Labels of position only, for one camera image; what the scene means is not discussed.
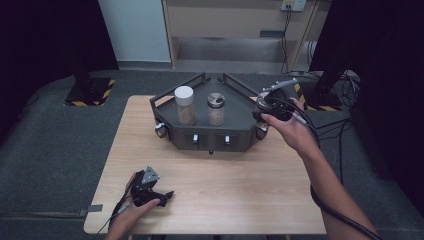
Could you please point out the white wall power outlet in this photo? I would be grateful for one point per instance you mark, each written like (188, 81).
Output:
(295, 4)

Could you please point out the black curtain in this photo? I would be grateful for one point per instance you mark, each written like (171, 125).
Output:
(393, 66)
(40, 50)

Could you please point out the white lid glass spice jar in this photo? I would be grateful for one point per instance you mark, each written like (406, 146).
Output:
(184, 96)

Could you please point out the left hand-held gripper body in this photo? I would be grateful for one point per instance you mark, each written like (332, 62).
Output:
(145, 191)

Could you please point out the grey tape strip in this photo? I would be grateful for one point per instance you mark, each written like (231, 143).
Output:
(90, 209)

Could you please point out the grey label on cabinet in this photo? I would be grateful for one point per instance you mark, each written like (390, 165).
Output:
(271, 33)

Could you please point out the person's left hand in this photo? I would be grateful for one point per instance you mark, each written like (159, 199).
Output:
(131, 220)

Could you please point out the white panel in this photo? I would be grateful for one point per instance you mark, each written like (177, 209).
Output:
(136, 30)

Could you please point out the dark grey corner rack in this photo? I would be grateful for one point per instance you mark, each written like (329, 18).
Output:
(233, 106)

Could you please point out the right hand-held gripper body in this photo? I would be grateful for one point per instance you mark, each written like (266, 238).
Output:
(283, 103)

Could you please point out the black stand with striped base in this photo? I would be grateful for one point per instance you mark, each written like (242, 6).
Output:
(321, 97)
(86, 94)

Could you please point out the person's right hand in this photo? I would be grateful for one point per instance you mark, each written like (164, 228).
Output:
(296, 133)

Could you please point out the silver lid pale spice jar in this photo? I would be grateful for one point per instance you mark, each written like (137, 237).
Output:
(216, 100)

